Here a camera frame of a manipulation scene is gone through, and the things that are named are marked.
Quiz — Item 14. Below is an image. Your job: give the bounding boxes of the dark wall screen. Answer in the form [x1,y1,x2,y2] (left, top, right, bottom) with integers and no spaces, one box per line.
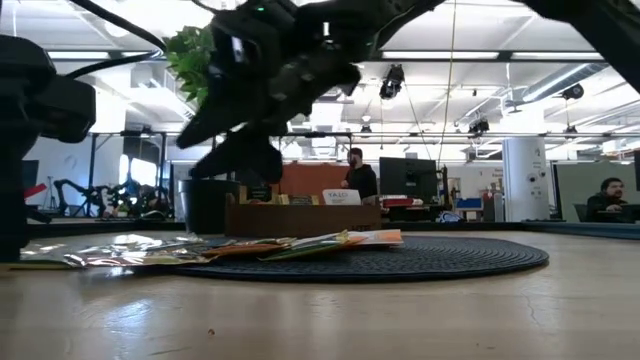
[22,159,40,191]

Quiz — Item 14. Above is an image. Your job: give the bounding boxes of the person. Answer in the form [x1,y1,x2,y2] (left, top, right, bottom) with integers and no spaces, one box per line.
[340,147,380,205]
[585,177,629,224]

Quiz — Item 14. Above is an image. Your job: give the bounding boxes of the orange Tazo tea packet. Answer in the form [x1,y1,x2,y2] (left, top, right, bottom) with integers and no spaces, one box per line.
[343,228,404,247]

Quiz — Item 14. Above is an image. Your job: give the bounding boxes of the orange partition wall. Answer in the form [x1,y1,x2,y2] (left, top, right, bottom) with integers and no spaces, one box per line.
[279,162,351,204]

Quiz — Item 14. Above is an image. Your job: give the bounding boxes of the red flat box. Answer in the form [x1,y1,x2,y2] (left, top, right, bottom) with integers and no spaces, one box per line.
[382,195,426,207]

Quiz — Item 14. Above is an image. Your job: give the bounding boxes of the white round pillar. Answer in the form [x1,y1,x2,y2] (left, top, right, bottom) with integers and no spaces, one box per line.
[501,137,551,223]

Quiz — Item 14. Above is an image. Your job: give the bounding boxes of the black computer monitor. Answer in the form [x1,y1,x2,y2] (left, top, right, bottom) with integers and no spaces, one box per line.
[378,156,440,204]

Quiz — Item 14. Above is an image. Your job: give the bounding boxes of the black background truss rail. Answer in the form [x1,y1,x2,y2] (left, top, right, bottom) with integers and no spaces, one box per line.
[82,129,640,141]

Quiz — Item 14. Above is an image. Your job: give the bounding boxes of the green plant in black pot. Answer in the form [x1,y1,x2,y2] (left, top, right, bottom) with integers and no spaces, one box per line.
[164,25,242,236]

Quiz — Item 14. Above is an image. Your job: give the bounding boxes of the black aluminium table frame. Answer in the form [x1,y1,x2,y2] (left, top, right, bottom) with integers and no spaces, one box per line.
[24,217,640,241]

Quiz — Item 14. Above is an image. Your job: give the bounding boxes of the black background robot rig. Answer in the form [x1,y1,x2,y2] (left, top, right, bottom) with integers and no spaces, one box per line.
[53,175,174,220]

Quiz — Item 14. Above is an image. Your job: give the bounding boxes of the round black stage light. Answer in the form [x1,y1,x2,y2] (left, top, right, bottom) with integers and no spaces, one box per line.
[560,82,585,101]

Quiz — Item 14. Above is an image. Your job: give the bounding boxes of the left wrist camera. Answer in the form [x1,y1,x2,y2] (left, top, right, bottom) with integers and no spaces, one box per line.
[30,79,97,144]

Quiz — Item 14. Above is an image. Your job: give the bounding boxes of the grey green partition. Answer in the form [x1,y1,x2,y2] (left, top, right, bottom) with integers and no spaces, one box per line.
[555,160,639,224]

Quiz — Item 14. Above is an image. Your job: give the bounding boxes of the white Tazo tea packet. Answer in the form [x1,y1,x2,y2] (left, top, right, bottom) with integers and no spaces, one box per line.
[322,188,362,206]

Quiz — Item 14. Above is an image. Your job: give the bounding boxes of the brown wooden tea organizer box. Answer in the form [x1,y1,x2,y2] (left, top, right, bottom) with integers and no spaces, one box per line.
[223,185,383,239]

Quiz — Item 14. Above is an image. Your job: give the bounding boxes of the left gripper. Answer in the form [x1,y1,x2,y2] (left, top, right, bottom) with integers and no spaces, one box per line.
[0,34,57,262]

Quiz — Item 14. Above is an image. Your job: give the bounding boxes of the round dark woven placemat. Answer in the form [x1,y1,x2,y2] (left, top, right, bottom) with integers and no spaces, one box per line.
[169,234,550,285]

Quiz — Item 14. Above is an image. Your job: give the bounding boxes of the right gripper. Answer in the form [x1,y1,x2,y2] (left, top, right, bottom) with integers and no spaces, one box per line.
[174,0,364,185]

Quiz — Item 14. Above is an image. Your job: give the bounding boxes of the black ceiling-mounted camera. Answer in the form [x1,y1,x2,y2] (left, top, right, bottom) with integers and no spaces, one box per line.
[378,63,406,101]

